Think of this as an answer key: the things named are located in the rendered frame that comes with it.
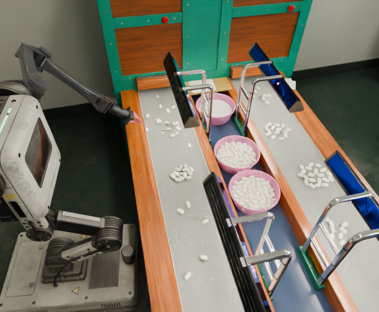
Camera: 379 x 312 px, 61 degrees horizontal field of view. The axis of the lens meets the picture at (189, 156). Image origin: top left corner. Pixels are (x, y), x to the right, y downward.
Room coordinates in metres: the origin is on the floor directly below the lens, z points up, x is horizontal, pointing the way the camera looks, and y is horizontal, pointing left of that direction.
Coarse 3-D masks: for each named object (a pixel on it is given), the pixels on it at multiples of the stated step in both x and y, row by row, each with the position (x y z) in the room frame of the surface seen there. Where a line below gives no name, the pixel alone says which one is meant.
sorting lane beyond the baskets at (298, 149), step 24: (264, 120) 1.59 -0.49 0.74; (288, 120) 1.59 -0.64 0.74; (288, 144) 1.37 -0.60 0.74; (312, 144) 1.37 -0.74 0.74; (288, 168) 1.18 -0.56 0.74; (312, 168) 1.18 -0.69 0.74; (312, 192) 1.02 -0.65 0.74; (336, 192) 1.02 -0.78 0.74; (312, 216) 0.87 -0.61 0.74; (336, 216) 0.87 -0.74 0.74; (360, 216) 0.87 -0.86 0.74; (336, 240) 0.74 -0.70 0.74; (360, 264) 0.62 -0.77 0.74; (360, 288) 0.51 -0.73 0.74
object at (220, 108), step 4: (216, 100) 1.80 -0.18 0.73; (220, 100) 1.81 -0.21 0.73; (212, 104) 1.77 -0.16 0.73; (216, 104) 1.76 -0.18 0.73; (220, 104) 1.76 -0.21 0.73; (224, 104) 1.76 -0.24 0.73; (228, 104) 1.77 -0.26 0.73; (200, 108) 1.72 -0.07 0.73; (204, 108) 1.72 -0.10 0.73; (212, 108) 1.71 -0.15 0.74; (216, 108) 1.72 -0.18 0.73; (220, 108) 1.71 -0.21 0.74; (224, 108) 1.72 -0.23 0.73; (228, 108) 1.72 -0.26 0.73; (212, 112) 1.67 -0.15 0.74; (216, 112) 1.67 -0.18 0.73; (220, 112) 1.68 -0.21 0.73; (224, 112) 1.68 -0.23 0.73; (228, 112) 1.68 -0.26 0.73; (212, 116) 1.63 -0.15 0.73; (216, 116) 1.63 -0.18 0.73; (220, 116) 1.63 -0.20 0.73
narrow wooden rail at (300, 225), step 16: (240, 112) 1.64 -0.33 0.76; (256, 128) 1.48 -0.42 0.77; (256, 144) 1.35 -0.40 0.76; (272, 160) 1.21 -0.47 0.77; (272, 176) 1.11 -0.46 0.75; (288, 192) 1.00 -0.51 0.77; (288, 208) 0.91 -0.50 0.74; (304, 224) 0.81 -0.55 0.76; (304, 240) 0.74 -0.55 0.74; (320, 272) 0.58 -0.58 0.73; (336, 272) 0.57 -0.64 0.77; (336, 288) 0.50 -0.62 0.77; (336, 304) 0.45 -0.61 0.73; (352, 304) 0.44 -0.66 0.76
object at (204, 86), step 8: (176, 72) 1.54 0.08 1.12; (184, 72) 1.55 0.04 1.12; (192, 72) 1.55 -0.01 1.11; (200, 72) 1.57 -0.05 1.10; (184, 88) 1.40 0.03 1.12; (192, 88) 1.40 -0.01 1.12; (200, 88) 1.41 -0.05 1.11; (208, 88) 1.42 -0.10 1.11; (208, 104) 1.43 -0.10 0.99; (208, 112) 1.43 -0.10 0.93; (208, 120) 1.43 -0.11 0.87; (208, 128) 1.43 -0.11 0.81; (208, 136) 1.43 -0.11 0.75
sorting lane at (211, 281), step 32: (160, 96) 1.83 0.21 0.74; (160, 128) 1.50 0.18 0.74; (192, 128) 1.50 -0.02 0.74; (160, 160) 1.23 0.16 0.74; (192, 160) 1.23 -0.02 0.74; (160, 192) 1.00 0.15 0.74; (192, 192) 1.01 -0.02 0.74; (192, 224) 0.81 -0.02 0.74; (192, 256) 0.65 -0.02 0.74; (224, 256) 0.65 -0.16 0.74; (192, 288) 0.50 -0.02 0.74; (224, 288) 0.51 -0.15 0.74
